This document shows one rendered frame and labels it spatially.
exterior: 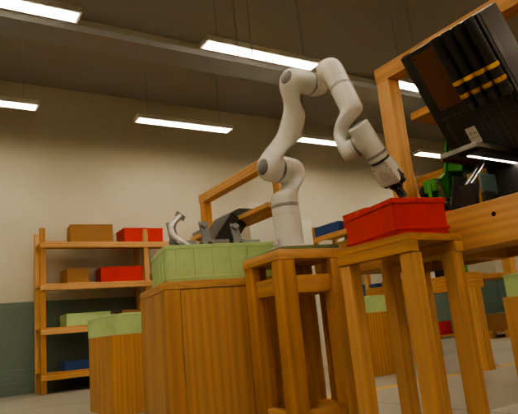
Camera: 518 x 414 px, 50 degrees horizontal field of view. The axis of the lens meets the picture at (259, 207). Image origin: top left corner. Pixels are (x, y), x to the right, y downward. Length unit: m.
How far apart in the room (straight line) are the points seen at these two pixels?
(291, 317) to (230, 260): 0.55
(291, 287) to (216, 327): 0.47
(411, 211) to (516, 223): 0.33
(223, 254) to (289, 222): 0.41
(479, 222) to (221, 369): 1.23
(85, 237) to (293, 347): 6.40
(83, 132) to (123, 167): 0.84
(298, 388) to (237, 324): 0.50
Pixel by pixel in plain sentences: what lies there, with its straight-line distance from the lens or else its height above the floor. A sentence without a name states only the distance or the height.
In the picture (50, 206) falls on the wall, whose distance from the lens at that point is 8.85.
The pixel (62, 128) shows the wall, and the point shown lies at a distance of 9.27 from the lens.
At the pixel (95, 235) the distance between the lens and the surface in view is 8.34.
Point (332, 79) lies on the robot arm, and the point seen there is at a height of 1.49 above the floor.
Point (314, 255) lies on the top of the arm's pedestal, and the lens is 2.24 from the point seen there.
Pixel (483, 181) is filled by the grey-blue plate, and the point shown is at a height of 1.01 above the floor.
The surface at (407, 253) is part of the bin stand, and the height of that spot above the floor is 0.74.
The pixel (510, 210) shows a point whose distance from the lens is 1.95.
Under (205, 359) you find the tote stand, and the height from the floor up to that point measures 0.45.
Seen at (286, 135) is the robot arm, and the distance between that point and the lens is 2.38.
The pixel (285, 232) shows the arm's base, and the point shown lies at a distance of 2.32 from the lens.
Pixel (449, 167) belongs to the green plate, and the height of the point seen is 1.13.
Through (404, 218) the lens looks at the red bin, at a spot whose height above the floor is 0.85.
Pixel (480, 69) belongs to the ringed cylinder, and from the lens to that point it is 2.16.
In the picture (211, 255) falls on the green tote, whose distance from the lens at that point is 2.56.
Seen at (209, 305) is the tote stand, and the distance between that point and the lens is 2.47.
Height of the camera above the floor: 0.55
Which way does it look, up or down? 13 degrees up
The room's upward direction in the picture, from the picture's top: 6 degrees counter-clockwise
